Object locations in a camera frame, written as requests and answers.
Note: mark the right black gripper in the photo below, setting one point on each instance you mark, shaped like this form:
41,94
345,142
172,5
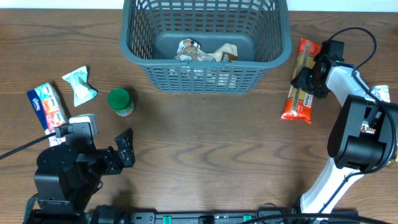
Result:
313,81

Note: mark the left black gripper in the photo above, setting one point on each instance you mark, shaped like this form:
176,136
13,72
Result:
112,163

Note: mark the spaghetti pack red yellow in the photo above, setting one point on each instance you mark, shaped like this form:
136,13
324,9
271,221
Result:
298,105

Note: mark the green lid jar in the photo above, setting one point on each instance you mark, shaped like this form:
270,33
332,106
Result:
121,102

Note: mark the teal white packet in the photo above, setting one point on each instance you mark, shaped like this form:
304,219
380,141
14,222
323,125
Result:
78,79

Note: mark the brown Nescafe Gold bag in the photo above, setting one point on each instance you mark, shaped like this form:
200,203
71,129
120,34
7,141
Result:
382,92

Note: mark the white brown snack pouch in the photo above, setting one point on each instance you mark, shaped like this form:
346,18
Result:
190,50

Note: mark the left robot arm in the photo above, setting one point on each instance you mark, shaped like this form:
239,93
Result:
68,175

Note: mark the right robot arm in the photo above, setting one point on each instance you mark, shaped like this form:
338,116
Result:
363,138

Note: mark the Kleenex tissue multipack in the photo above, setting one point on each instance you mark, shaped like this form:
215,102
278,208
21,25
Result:
48,107

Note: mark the grey plastic basket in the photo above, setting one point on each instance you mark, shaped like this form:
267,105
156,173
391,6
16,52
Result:
153,30

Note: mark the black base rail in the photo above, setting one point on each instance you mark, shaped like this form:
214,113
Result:
202,217

